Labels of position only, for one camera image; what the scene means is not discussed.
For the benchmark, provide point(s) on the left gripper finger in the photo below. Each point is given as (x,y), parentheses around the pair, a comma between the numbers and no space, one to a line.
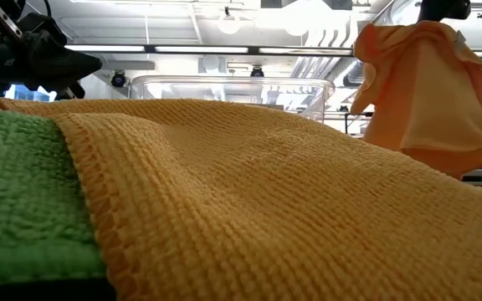
(69,64)

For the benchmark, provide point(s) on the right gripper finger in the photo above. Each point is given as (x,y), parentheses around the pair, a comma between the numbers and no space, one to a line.
(430,9)

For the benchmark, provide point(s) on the green microfiber towel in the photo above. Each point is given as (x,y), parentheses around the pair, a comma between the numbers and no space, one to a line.
(15,188)

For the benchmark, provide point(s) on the black ceiling spotlight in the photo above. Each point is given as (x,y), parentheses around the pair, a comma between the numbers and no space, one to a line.
(118,78)
(257,72)

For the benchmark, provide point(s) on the large window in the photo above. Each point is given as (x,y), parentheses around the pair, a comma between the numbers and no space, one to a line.
(25,95)

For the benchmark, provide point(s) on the long linear ceiling light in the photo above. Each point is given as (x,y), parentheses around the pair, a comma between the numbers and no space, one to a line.
(199,49)

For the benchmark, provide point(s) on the clear plastic bin with label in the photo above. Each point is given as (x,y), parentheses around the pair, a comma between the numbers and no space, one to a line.
(224,90)

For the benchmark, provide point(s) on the round pendant lamp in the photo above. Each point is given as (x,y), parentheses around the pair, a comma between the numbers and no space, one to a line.
(229,23)

